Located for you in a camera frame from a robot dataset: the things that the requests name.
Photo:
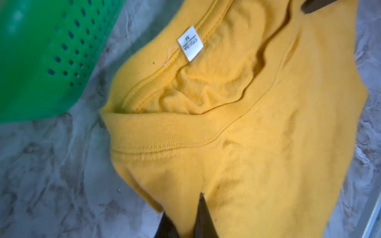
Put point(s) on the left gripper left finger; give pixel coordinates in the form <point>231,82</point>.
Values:
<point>166,228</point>

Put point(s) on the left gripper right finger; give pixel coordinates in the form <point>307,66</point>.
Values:
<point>204,227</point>

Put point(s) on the green plastic basket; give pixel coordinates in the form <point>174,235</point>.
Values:
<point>49,50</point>

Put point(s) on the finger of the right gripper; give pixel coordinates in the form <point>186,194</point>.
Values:
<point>310,6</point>

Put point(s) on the yellow t-shirt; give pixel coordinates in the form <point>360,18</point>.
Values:
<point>252,104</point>

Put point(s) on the aluminium mounting rail frame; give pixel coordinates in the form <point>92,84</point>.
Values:
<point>369,224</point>

